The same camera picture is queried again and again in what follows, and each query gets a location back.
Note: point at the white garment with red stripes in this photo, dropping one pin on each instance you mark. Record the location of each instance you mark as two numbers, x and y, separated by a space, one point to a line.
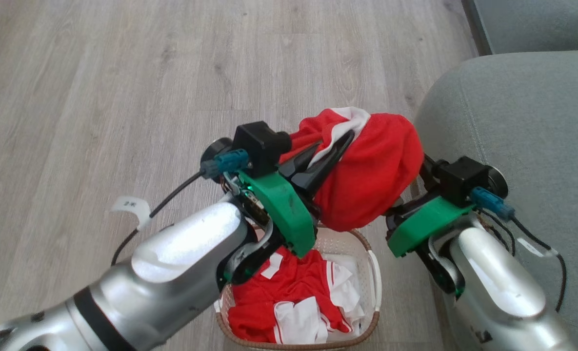
301 324

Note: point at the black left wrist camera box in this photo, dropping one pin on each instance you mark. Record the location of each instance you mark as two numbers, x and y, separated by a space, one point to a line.
259 144

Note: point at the red and white garment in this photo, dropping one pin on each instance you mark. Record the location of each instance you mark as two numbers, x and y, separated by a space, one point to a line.
367 170

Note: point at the grey sofa side section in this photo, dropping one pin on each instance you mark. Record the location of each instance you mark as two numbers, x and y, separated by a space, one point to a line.
537 22

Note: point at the grey sofa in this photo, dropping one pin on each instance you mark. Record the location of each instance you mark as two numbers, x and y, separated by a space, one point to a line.
528 136

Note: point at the white basket with brown rim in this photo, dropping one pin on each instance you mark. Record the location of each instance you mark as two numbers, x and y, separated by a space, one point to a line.
372 273

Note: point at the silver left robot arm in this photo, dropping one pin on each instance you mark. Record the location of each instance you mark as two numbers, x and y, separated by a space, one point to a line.
181 253

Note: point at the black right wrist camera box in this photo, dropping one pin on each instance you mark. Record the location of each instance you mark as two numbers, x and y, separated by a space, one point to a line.
467 178

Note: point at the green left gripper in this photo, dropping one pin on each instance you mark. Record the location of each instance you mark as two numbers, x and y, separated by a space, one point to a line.
281 204

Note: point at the red garment with white label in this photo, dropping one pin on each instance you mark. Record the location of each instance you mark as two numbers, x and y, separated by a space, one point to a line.
284 292

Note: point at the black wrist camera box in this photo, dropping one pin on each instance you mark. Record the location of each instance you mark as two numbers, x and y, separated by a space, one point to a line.
467 178
259 144

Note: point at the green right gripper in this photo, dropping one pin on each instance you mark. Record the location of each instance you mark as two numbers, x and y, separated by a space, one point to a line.
428 225

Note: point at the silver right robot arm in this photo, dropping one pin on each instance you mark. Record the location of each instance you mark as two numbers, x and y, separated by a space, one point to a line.
493 287

